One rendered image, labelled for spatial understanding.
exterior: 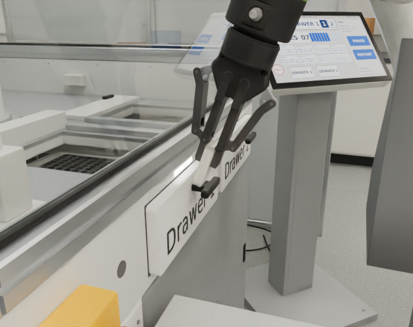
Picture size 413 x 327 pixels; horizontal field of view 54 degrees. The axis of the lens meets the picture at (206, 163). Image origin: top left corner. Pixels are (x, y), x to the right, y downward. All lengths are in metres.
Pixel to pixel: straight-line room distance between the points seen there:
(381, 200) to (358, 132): 2.83
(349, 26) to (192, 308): 1.29
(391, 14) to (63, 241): 0.77
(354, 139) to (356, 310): 1.94
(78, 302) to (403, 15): 0.80
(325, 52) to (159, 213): 1.09
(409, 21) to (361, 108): 2.57
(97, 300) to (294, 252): 1.40
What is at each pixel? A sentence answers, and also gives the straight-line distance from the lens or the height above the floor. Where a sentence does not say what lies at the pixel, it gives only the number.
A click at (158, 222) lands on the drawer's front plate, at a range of 0.56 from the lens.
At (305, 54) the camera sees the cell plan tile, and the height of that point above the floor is 1.06.
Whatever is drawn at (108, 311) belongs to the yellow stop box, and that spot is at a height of 0.90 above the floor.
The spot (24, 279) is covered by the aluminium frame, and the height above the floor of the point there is 0.96.
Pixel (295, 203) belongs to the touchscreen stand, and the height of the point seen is 0.48.
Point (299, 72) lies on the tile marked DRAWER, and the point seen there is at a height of 1.00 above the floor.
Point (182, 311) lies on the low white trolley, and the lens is 0.63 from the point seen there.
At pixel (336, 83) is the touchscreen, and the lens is 1.47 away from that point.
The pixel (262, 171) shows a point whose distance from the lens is 2.33.
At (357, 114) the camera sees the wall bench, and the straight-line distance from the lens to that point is 3.50.
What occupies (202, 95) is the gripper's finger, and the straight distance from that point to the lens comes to 0.58.
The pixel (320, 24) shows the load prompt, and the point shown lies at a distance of 1.60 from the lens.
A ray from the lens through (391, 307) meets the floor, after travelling 2.01.
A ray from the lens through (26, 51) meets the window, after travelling 0.38.
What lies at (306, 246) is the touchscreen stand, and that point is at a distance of 1.80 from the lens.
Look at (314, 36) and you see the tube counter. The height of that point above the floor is 1.11.
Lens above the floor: 1.16
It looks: 19 degrees down
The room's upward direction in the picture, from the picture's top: straight up
